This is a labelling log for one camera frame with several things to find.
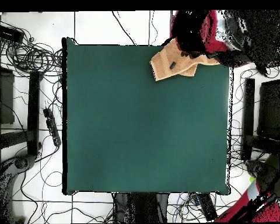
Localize black electronics box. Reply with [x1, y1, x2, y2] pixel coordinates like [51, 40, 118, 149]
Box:
[0, 23, 25, 44]

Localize dark flat panel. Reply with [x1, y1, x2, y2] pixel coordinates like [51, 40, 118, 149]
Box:
[257, 78, 280, 141]
[0, 66, 15, 125]

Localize dark green table cloth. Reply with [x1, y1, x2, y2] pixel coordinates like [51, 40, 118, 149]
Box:
[61, 37, 236, 195]

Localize black floor cable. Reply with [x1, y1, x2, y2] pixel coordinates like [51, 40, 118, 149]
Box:
[111, 10, 138, 46]

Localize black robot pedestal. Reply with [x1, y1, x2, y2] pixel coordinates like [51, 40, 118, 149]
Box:
[113, 192, 170, 223]

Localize black power strip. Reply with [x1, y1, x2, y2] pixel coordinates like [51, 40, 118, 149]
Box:
[43, 107, 62, 148]
[192, 192, 218, 222]

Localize grey chair base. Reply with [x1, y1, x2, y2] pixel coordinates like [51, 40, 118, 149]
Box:
[0, 153, 37, 223]
[244, 159, 280, 185]

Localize black stand base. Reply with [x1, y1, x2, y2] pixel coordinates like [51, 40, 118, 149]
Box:
[0, 70, 41, 156]
[240, 77, 280, 162]

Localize black cable tangle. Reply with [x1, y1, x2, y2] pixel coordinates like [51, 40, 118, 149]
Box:
[0, 17, 64, 79]

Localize tan terry towel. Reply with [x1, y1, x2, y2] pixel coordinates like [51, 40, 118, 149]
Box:
[149, 38, 221, 82]

